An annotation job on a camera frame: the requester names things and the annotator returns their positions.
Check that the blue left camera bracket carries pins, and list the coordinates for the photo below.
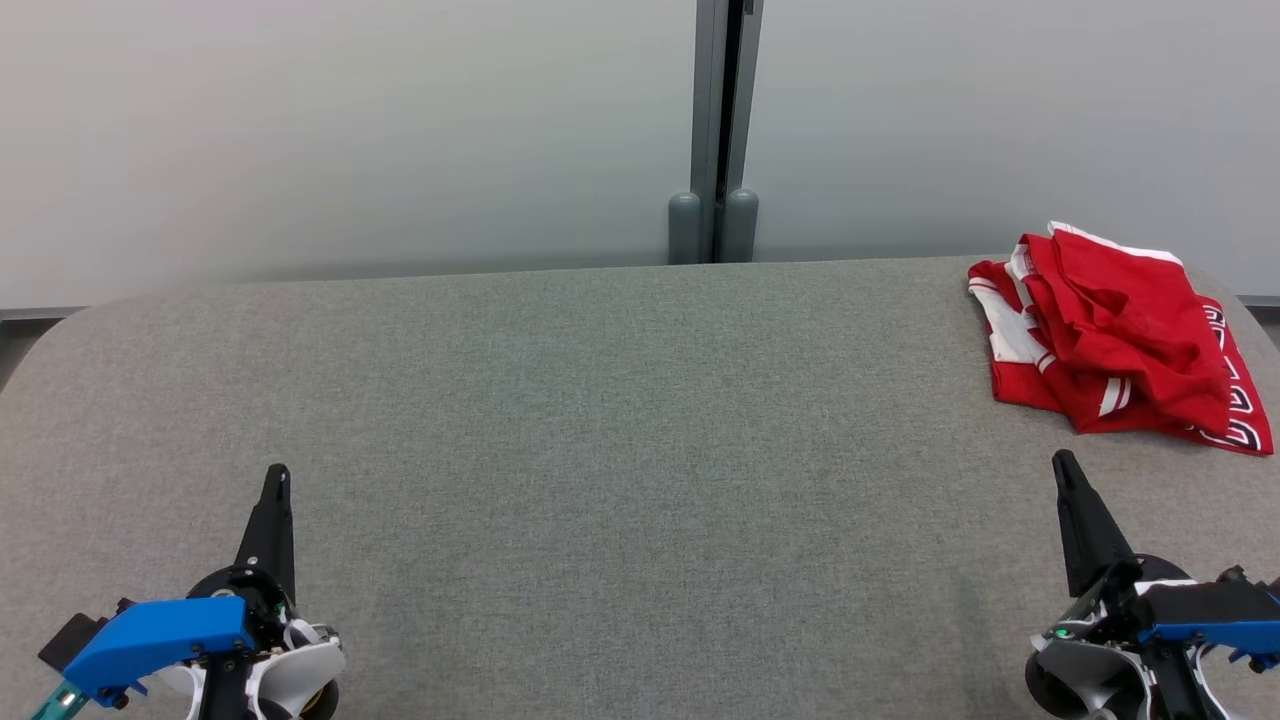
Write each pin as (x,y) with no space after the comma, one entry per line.
(150,635)

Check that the red Bulls jersey shirt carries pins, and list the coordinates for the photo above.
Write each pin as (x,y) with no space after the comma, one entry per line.
(1020,390)

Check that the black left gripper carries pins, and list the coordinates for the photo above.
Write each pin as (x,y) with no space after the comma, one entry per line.
(265,600)

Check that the red shorts with white stripe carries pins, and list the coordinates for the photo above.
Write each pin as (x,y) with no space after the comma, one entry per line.
(1120,320)

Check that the blue right camera bracket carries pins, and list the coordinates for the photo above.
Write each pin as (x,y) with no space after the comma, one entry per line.
(1210,632)

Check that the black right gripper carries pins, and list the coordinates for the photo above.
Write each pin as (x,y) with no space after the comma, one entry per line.
(1110,610)

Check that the blue camera bracket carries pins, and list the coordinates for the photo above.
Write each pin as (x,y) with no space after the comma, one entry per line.
(150,635)
(1210,632)

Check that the grey partition joint post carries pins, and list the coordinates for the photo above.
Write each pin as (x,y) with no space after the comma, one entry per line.
(710,100)

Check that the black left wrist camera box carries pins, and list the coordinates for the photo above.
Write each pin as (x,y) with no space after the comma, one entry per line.
(70,635)

